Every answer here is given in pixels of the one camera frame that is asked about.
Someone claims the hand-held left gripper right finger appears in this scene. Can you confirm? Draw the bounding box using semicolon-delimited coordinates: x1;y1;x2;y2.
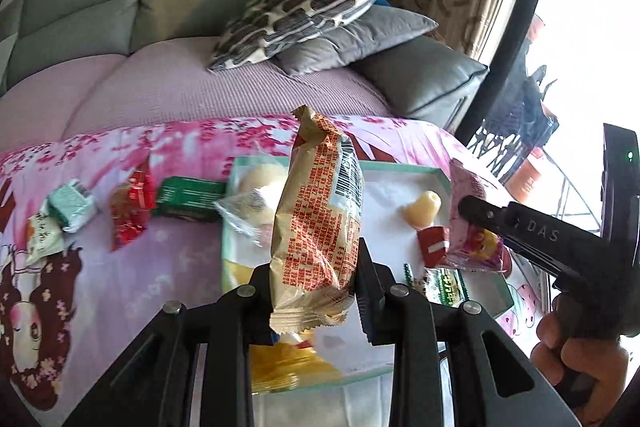
356;239;581;427

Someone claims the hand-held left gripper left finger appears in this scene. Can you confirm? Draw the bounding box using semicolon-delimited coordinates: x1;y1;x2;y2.
62;263;275;427

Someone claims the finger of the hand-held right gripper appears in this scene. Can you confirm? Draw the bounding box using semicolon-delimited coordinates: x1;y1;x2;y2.
457;195;608;253
492;229;568;279

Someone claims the pink snack packet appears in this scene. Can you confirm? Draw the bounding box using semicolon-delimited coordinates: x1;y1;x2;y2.
442;158;510;275

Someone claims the yellow bread packet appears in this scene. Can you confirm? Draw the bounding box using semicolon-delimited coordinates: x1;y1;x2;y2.
222;257;347;395

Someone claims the green and white snack packet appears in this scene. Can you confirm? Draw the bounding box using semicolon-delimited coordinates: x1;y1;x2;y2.
402;263;472;308

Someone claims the beige orange-print snack packet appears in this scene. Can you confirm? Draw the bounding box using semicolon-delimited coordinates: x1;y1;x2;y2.
269;104;365;335

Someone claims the white tray with teal rim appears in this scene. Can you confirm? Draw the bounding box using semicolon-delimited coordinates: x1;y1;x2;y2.
220;156;516;395

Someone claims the person's right hand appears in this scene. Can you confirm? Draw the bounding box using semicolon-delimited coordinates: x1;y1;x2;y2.
530;294;632;425

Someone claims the orange pot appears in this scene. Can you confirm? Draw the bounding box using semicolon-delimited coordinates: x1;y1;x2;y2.
512;154;549;204

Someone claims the black metal balcony railing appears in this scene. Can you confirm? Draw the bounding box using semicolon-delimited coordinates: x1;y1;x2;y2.
470;52;601;230

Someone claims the small red snack packet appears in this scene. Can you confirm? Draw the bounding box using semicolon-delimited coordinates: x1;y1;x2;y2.
416;224;451;269

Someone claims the pale yellow jelly cup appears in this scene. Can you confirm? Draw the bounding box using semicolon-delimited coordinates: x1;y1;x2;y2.
397;190;442;228

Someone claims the clear wrapped white bun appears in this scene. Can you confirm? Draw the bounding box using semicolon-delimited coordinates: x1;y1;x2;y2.
215;157;291;249

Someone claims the dark green snack packet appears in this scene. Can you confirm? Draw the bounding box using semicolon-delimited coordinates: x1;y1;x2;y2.
152;177;227;223

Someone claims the pink cartoon printed blanket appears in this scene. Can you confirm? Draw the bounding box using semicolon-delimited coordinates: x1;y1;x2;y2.
0;114;543;427

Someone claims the large red snack packet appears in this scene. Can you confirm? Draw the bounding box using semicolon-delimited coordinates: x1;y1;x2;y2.
109;159;158;253

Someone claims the mint green snack packet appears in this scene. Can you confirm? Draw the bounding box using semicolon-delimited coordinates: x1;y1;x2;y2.
47;179;96;233

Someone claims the grey pillow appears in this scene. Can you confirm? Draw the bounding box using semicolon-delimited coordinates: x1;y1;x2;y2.
272;7;440;75

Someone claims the beige small snack packet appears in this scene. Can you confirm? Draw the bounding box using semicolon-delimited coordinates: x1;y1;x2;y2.
25;207;66;265

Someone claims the pink sofa cover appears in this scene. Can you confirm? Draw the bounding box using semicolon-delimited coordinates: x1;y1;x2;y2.
0;42;392;148

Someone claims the black and white patterned pillow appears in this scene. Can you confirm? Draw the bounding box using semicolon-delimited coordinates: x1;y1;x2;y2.
207;0;394;72

